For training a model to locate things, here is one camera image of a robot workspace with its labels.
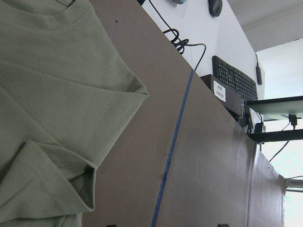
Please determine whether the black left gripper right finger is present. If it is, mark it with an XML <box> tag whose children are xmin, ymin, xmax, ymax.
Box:
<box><xmin>217</xmin><ymin>223</ymin><xmax>230</xmax><ymax>227</ymax></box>

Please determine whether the olive green long-sleeve shirt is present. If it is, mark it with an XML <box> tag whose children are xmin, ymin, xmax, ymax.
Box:
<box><xmin>0</xmin><ymin>0</ymin><xmax>148</xmax><ymax>227</ymax></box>

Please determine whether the brown paper table cover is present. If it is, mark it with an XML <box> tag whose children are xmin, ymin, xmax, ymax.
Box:
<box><xmin>83</xmin><ymin>0</ymin><xmax>285</xmax><ymax>227</ymax></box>

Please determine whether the black box with label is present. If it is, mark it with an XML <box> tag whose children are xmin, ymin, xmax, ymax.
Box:
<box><xmin>200</xmin><ymin>74</ymin><xmax>244</xmax><ymax>119</ymax></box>

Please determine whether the black keyboard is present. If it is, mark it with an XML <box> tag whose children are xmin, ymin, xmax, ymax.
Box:
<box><xmin>212</xmin><ymin>56</ymin><xmax>258</xmax><ymax>101</ymax></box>

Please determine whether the black computer mouse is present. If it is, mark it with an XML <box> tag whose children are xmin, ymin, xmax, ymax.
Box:
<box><xmin>208</xmin><ymin>0</ymin><xmax>223</xmax><ymax>17</ymax></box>

